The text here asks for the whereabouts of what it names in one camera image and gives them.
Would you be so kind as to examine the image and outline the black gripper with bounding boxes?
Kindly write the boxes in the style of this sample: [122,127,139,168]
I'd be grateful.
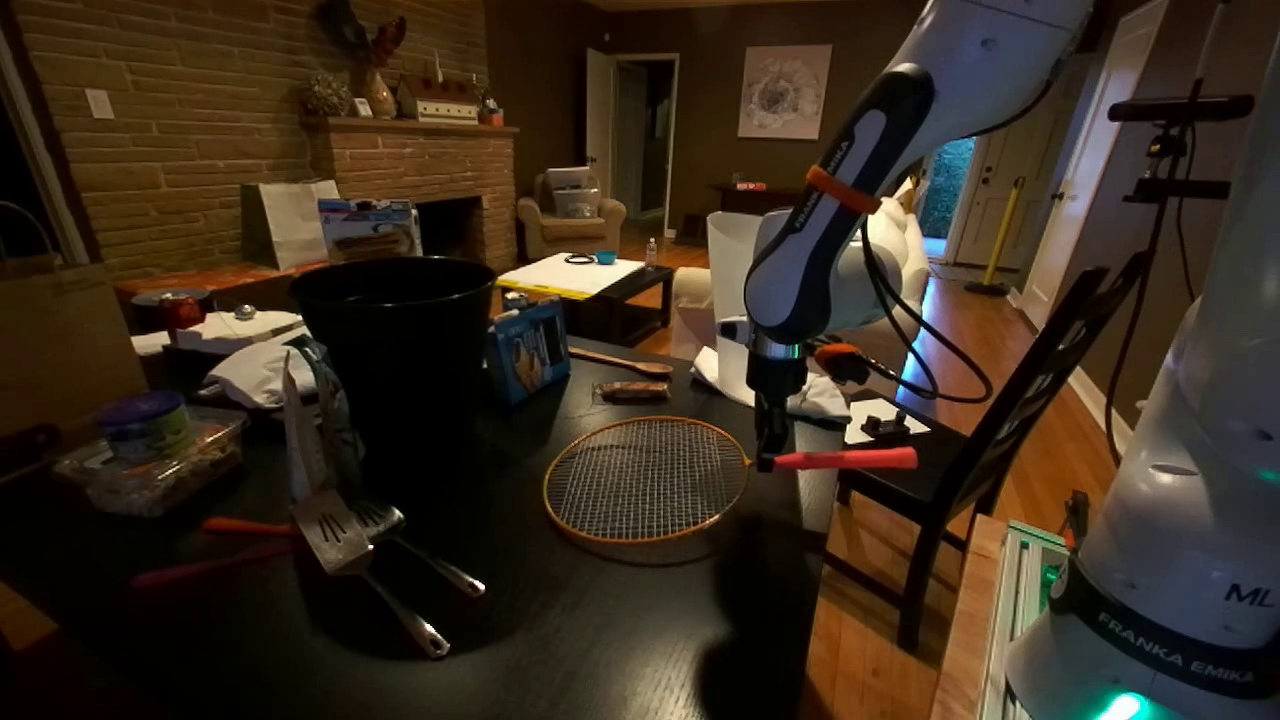
[749,336,808,466]

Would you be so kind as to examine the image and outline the orange rimmed racket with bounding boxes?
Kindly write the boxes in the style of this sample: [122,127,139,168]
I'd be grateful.
[540,416,922,550]

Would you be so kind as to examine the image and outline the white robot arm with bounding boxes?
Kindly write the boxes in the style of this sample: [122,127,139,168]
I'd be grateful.
[746,0,1280,720]

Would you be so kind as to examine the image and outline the black trash can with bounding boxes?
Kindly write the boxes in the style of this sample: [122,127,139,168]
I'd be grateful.
[293,257,495,496]

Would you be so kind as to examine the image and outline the white frosted plastic bin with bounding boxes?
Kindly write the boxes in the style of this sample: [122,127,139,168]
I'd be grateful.
[675,204,930,403]

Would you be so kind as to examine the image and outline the low coffee table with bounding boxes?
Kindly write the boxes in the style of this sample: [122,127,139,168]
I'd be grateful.
[495,254,674,345]

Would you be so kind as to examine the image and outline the black wooden chair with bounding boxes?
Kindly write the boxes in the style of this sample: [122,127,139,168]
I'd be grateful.
[837,254,1153,653]

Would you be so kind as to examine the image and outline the blue snack box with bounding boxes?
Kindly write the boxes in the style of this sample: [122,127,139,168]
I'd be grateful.
[489,306,567,408]

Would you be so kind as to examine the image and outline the beige armchair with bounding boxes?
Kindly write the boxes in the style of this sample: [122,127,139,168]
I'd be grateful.
[518,164,630,262]

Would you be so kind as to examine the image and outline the brick fireplace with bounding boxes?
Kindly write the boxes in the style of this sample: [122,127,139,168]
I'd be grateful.
[308,117,518,270]

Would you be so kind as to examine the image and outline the white board on bench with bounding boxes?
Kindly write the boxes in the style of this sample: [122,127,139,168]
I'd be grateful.
[255,180,339,270]

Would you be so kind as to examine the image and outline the clear plastic food container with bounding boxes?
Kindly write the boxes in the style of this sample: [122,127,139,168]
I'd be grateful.
[56,403,247,515]

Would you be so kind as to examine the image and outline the framed wall picture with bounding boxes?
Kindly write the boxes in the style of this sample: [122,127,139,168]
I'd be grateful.
[737,46,831,142]

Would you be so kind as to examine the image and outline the black camera on stand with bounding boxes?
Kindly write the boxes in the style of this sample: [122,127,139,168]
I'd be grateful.
[1108,97,1251,204]

